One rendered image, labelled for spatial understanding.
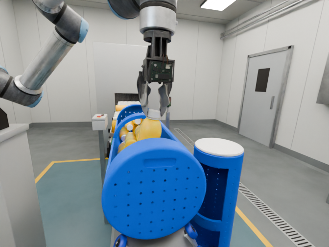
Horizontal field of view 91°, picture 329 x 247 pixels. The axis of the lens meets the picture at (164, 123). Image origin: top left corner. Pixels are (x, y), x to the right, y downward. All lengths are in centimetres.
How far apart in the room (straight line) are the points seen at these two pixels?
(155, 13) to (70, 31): 69
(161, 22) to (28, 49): 576
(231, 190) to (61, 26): 123
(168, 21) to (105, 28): 529
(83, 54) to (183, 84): 323
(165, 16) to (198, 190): 45
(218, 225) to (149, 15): 107
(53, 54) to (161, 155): 91
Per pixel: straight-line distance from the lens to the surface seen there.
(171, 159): 43
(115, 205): 48
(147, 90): 46
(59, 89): 581
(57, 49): 113
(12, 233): 143
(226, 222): 117
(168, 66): 41
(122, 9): 57
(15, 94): 138
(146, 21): 44
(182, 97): 582
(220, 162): 92
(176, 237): 61
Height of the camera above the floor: 138
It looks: 14 degrees down
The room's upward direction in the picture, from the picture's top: 2 degrees clockwise
